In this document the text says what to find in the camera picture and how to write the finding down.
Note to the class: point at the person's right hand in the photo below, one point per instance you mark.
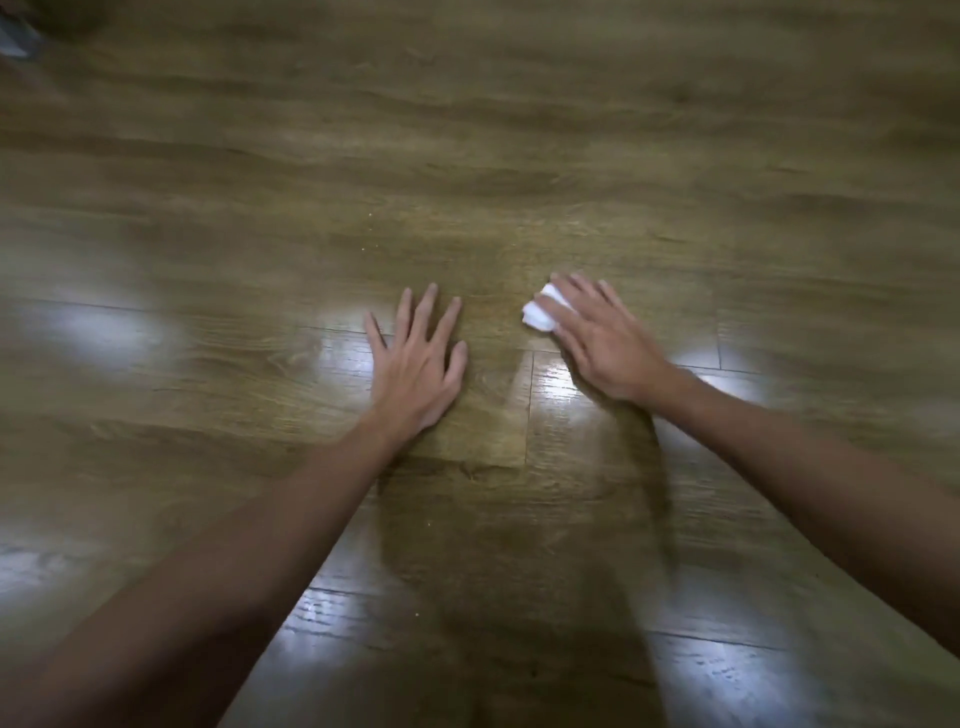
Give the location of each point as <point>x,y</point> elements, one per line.
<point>611,349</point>

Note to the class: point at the person's left hand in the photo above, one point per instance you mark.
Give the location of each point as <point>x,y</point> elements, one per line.
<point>412,382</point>

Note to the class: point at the person's left middle finger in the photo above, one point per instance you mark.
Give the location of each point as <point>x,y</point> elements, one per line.
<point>424,311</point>

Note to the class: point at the person's right little finger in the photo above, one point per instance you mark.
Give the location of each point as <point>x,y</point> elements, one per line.
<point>615,298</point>

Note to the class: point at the person's left thumb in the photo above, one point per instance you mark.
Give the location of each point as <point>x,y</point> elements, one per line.
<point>456,367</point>

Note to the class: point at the person's right middle finger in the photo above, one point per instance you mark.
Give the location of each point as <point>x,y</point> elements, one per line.
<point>570,294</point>

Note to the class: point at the person's left little finger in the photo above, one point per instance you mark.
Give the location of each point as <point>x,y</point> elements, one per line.
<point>374,334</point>

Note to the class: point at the person's right thumb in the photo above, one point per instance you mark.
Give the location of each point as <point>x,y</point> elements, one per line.
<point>571,346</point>

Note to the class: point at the white tissue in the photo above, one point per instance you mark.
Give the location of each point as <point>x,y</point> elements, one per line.
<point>538,311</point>

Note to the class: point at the person's right forearm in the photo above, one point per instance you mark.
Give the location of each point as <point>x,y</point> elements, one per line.
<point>817,495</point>

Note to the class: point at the person's left forearm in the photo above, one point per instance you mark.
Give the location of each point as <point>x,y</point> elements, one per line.
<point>202,577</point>

